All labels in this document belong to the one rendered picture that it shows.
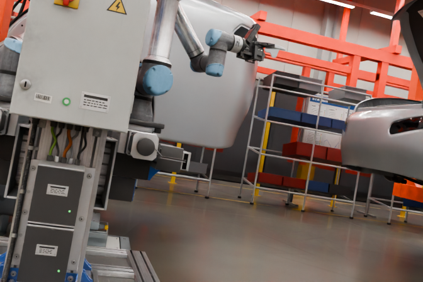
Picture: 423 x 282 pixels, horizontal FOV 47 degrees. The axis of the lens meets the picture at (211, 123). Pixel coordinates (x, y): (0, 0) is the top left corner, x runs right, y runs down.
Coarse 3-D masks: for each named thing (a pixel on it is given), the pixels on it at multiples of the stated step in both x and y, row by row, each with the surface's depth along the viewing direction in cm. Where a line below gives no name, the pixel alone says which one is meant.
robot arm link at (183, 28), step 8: (176, 16) 209; (184, 16) 211; (176, 24) 210; (184, 24) 211; (176, 32) 213; (184, 32) 211; (192, 32) 213; (184, 40) 213; (192, 40) 213; (184, 48) 216; (192, 48) 214; (200, 48) 215; (192, 56) 215; (200, 56) 215; (192, 64) 220; (200, 72) 221
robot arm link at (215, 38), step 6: (210, 30) 206; (216, 30) 205; (210, 36) 205; (216, 36) 204; (222, 36) 206; (228, 36) 207; (234, 36) 210; (210, 42) 205; (216, 42) 205; (222, 42) 206; (228, 42) 207; (234, 42) 209; (222, 48) 206; (228, 48) 209
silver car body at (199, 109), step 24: (24, 0) 303; (192, 0) 309; (24, 24) 289; (192, 24) 307; (216, 24) 310; (240, 24) 314; (144, 48) 301; (192, 72) 307; (240, 72) 315; (168, 96) 304; (192, 96) 307; (216, 96) 310; (240, 96) 316; (168, 120) 304; (192, 120) 307; (216, 120) 310; (240, 120) 324; (192, 144) 307; (216, 144) 310
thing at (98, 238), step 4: (100, 224) 301; (104, 224) 302; (100, 228) 283; (104, 228) 290; (92, 232) 279; (96, 232) 280; (100, 232) 280; (104, 232) 281; (92, 236) 274; (96, 236) 275; (100, 236) 275; (104, 236) 276; (88, 240) 274; (92, 240) 274; (96, 240) 275; (100, 240) 275; (104, 240) 276; (88, 244) 274; (92, 244) 274; (96, 244) 275; (100, 244) 275; (104, 244) 276
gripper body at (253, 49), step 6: (252, 42) 216; (258, 42) 215; (246, 48) 214; (252, 48) 216; (258, 48) 216; (240, 54) 212; (246, 54) 215; (252, 54) 215; (258, 54) 215; (264, 54) 217; (246, 60) 218; (252, 60) 220; (258, 60) 217
